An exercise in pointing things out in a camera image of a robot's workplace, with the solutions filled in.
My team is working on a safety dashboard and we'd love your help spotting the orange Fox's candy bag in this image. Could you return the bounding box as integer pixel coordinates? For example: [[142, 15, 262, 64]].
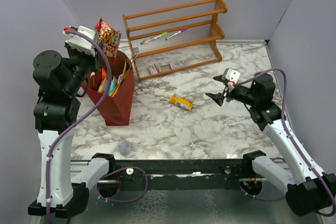
[[98, 68, 109, 93]]

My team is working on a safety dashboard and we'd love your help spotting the teal mint candy bag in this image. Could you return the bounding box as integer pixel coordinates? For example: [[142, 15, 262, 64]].
[[108, 77, 118, 96]]

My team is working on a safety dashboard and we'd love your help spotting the red yellow snack packet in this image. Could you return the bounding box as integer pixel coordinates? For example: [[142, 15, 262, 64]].
[[94, 18, 121, 61]]

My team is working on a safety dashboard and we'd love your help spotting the gold brown chips bag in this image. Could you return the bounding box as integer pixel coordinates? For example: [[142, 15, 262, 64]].
[[112, 58, 133, 97]]

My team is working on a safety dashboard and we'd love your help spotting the brown and red paper bag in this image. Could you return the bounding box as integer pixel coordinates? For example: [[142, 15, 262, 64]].
[[98, 51, 134, 126]]

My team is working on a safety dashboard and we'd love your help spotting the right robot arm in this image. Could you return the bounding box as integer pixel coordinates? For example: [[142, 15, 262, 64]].
[[207, 68, 335, 216]]

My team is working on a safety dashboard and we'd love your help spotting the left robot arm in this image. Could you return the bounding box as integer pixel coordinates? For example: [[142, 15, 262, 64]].
[[28, 47, 116, 219]]

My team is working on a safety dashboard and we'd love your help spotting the yellow snack bar packet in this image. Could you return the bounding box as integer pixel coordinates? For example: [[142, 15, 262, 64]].
[[169, 93, 193, 111]]

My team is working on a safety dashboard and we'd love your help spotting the pink capped marker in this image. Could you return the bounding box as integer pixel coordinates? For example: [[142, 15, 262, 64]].
[[165, 28, 188, 40]]

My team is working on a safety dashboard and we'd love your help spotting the red white staples box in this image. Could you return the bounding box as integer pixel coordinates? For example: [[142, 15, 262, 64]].
[[148, 63, 162, 75]]

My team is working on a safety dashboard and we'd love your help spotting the wooden three-tier rack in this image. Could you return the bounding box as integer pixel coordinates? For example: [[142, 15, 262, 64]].
[[122, 0, 228, 82]]

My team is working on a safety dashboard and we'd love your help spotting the green capped marker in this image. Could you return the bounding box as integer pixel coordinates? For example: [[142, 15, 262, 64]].
[[140, 31, 168, 45]]

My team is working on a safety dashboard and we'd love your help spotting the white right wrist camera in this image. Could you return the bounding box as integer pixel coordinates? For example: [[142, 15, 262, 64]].
[[222, 68, 240, 89]]

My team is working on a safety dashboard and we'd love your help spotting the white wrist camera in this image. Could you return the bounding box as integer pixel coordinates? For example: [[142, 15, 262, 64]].
[[63, 26, 99, 57], [222, 68, 240, 89]]

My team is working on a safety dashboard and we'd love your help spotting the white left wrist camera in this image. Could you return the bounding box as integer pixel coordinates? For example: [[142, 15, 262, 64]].
[[63, 26, 99, 57]]

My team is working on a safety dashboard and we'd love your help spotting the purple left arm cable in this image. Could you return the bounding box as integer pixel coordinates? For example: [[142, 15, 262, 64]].
[[46, 29, 113, 224]]

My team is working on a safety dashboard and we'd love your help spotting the black base frame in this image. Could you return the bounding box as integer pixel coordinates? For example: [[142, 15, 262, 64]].
[[93, 153, 261, 191]]

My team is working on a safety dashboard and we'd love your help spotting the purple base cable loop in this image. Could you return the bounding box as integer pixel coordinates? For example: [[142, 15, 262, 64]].
[[96, 166, 149, 204]]

